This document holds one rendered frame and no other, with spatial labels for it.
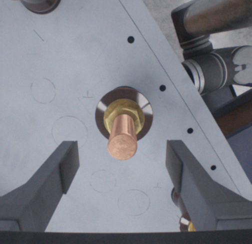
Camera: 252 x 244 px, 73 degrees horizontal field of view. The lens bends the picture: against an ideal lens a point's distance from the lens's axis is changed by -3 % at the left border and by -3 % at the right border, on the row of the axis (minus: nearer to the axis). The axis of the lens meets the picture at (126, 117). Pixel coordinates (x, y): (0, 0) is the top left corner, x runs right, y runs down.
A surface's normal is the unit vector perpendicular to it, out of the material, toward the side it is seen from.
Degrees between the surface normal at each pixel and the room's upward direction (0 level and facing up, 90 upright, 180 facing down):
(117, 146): 0
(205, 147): 0
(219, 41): 0
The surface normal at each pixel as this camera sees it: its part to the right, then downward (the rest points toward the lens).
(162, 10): 0.00, 0.26
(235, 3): -0.96, 0.26
